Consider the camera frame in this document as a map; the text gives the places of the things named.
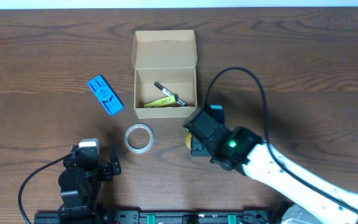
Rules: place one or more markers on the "clear adhesive tape roll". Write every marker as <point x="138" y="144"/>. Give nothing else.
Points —
<point x="139" y="138"/>

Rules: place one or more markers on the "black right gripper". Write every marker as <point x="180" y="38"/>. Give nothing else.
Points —
<point x="196" y="150"/>

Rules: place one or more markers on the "white board marker black cap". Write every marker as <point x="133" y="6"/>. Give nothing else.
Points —
<point x="167" y="92"/>

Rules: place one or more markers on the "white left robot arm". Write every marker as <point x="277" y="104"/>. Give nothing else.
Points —
<point x="80" y="184"/>

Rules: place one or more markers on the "yellow tape roll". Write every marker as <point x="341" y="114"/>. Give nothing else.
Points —
<point x="188" y="141"/>

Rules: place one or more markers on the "brown cardboard box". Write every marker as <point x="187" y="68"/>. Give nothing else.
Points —
<point x="168" y="57"/>

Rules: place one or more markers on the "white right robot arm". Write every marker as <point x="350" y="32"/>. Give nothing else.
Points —
<point x="252" y="156"/>

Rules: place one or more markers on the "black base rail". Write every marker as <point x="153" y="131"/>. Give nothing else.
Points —
<point x="135" y="217"/>

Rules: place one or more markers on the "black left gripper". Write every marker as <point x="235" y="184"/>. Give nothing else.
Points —
<point x="108" y="168"/>

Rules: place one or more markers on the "yellow highlighter blue caps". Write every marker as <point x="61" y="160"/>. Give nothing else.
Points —
<point x="168" y="100"/>

